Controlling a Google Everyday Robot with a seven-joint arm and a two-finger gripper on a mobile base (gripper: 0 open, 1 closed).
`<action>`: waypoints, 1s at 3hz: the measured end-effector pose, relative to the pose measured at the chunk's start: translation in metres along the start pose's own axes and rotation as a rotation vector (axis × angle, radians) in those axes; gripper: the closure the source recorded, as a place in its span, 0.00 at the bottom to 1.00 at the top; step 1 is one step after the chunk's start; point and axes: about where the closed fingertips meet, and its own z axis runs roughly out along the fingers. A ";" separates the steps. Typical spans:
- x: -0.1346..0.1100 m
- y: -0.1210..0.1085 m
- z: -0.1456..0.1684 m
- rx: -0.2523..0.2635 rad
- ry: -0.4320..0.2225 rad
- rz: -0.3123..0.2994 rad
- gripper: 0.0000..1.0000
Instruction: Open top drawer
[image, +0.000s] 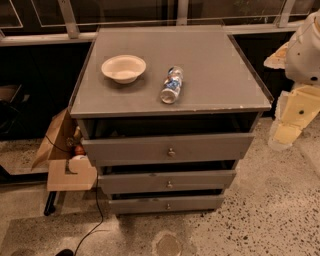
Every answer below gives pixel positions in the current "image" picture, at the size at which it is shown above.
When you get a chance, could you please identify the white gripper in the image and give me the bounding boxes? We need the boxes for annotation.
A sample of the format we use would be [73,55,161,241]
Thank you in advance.
[264,19,320,151]

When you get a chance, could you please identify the brown cardboard box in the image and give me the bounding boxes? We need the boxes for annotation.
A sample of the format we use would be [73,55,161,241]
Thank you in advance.
[32,109,97,191]

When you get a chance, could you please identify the black table leg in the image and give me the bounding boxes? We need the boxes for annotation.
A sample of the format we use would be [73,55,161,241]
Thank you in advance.
[44,191,57,216]

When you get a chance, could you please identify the grey drawer cabinet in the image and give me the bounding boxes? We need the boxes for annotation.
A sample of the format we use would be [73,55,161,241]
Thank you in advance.
[70,26,272,204]

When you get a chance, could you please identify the grey top drawer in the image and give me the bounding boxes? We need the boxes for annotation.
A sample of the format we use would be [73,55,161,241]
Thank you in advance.
[83,133,254,166]

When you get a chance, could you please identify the grey middle drawer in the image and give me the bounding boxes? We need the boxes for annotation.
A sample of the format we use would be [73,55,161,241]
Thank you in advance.
[98,170,236,194]

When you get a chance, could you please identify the white paper bowl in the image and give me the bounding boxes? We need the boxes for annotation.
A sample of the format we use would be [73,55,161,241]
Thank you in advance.
[101,55,146,84]

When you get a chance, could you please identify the grey bottom drawer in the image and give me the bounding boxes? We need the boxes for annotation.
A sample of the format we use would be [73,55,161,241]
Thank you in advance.
[109,195,224,214]

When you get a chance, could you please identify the orange item in box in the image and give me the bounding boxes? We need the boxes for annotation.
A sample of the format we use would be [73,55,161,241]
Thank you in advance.
[74,145,85,155]

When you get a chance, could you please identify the black cable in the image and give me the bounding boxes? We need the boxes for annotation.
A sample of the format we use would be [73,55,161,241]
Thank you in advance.
[44,134,105,256]

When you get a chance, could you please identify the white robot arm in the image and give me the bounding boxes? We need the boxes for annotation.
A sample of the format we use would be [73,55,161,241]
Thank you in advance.
[264,10,320,151]

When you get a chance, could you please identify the grey drawer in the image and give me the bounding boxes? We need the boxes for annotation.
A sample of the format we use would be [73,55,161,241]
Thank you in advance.
[83,133,254,166]
[98,170,236,194]
[109,195,224,214]

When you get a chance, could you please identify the white window railing frame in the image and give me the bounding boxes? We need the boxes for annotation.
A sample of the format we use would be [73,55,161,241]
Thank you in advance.
[0,0,320,40]

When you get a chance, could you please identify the clear plastic water bottle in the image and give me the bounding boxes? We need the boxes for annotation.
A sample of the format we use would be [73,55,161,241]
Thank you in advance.
[160,66,183,104]

